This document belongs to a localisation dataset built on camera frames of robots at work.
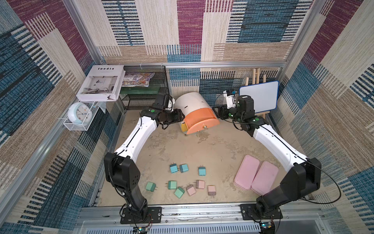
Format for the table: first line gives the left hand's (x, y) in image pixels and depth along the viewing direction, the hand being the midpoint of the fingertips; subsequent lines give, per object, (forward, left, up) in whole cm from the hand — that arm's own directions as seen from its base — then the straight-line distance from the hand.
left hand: (181, 116), depth 83 cm
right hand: (+2, -19, +6) cm, 20 cm away
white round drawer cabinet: (+14, -5, -2) cm, 15 cm away
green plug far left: (-31, +17, -23) cm, 42 cm away
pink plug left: (-33, -5, -23) cm, 41 cm away
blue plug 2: (-20, -1, -23) cm, 31 cm away
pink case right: (-28, -47, -23) cm, 59 cm away
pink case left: (-24, -37, -22) cm, 49 cm away
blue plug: (-20, +5, -23) cm, 31 cm away
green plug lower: (-34, +1, -23) cm, 41 cm away
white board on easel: (+26, -60, -7) cm, 65 cm away
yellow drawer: (-3, -2, -7) cm, 8 cm away
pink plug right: (-33, -16, -24) cm, 44 cm away
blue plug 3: (-23, -12, -22) cm, 34 cm away
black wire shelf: (+32, +32, -13) cm, 47 cm away
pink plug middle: (-30, -10, -23) cm, 39 cm away
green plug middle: (-30, +5, -23) cm, 38 cm away
